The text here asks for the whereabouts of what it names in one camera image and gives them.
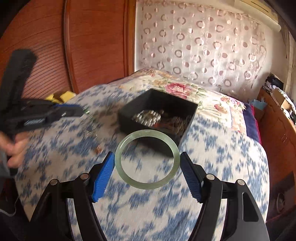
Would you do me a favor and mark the crystal bead necklace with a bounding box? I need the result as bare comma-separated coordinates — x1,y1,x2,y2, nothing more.
82,108,99,136

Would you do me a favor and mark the white pearl necklace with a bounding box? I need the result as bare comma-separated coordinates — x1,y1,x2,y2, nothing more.
131,109,163,127

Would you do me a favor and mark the green jade bangle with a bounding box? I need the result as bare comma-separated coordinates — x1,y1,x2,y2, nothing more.
115,130,180,190

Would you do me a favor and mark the brown wooden bead bracelet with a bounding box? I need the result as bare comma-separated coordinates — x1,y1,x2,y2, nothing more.
159,115,193,133

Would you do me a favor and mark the black square jewelry box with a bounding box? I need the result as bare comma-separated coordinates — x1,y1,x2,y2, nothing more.
118,89,198,147

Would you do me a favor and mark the person's left hand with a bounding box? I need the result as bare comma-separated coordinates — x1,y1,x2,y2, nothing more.
1,132,29,168

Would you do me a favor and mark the yellow plush toy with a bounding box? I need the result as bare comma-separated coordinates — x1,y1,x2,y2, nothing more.
45,90,76,104

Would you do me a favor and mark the blue floral white blanket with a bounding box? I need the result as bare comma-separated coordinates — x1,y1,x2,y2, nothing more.
16,84,270,241

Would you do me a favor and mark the navy blue bed sheet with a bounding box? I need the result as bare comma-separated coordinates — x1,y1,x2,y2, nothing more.
243,103,261,144

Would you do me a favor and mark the wooden side cabinet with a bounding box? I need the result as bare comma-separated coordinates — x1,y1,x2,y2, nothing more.
254,88,295,204

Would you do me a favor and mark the blue plastic bag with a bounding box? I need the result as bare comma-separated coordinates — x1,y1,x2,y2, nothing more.
249,99,267,110

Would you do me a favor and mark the pink floral quilt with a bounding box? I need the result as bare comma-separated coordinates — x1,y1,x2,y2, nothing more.
119,69,246,134

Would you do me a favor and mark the cardboard box on cabinet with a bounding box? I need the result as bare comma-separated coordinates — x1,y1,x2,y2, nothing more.
271,88,292,110

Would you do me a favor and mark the pink circle sheer curtain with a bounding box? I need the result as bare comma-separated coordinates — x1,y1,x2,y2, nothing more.
136,1,266,90

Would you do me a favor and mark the beige patterned window curtain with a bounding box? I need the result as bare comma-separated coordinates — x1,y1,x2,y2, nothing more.
281,27,295,96

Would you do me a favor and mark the white wall air conditioner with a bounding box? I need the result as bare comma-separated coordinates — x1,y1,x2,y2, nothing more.
234,0,281,32

